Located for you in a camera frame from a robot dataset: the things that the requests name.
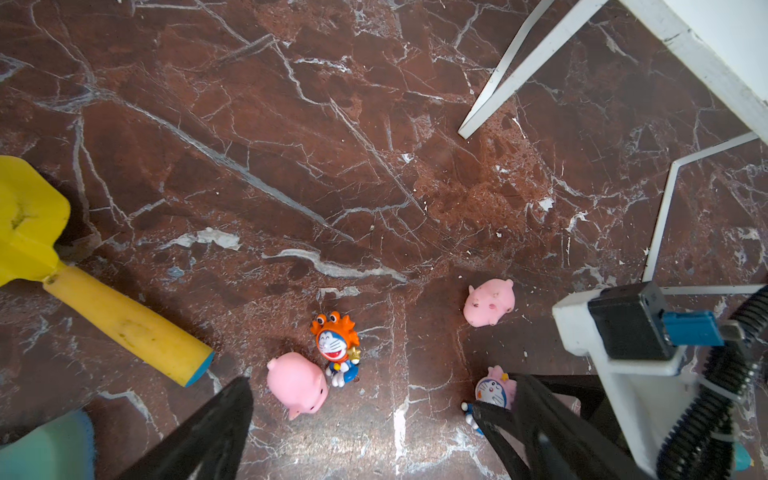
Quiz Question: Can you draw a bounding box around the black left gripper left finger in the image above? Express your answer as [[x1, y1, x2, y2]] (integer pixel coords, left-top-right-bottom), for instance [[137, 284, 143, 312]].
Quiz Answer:
[[120, 376, 254, 479]]

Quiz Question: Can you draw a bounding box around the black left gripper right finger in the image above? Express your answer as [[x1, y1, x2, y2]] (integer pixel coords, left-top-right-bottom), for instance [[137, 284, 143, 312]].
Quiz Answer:
[[470, 374, 648, 479]]

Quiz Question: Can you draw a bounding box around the pink hooded Doraemon figure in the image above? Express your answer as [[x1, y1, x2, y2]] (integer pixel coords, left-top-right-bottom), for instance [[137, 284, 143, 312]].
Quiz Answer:
[[461, 365, 517, 435]]

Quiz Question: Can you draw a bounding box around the orange hooded Doraemon figure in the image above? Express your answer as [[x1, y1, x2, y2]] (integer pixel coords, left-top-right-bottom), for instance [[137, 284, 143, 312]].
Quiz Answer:
[[311, 311, 361, 388]]

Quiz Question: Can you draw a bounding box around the white two-tier shelf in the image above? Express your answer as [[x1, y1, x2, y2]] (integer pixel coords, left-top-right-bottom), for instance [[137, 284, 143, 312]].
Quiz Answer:
[[458, 1, 767, 282]]

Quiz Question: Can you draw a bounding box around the pink pig toy left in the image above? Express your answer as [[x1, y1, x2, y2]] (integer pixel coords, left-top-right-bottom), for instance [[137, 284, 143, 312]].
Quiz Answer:
[[267, 352, 329, 420]]

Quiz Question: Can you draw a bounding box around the pink pig toy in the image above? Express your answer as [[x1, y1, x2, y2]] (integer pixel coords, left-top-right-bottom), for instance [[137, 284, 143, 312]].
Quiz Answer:
[[267, 352, 329, 420], [463, 279, 516, 328]]

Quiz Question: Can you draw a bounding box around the pink pig toy centre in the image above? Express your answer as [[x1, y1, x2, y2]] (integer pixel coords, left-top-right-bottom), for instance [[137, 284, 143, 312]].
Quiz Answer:
[[463, 279, 516, 328]]

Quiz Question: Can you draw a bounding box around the yellow toy shovel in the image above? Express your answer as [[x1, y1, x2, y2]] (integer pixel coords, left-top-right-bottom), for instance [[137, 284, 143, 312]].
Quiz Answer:
[[1, 156, 215, 387]]

